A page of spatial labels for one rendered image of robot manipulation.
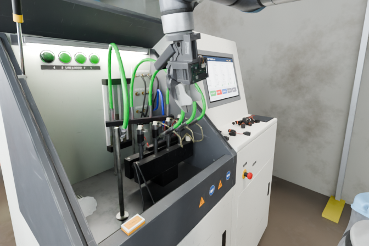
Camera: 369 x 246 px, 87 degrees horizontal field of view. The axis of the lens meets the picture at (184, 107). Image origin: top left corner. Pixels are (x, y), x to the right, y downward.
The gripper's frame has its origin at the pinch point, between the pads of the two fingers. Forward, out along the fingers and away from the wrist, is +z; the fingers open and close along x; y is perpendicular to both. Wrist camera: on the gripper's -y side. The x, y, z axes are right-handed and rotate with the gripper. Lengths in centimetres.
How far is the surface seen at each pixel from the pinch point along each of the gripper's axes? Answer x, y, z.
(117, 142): -15.8, -16.4, 9.5
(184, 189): -5.0, 0.2, 27.0
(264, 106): 187, -64, 84
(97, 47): -1, -51, -18
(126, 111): -13.3, -9.2, -1.9
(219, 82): 64, -37, 14
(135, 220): -23.3, 2.4, 21.3
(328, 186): 171, 16, 154
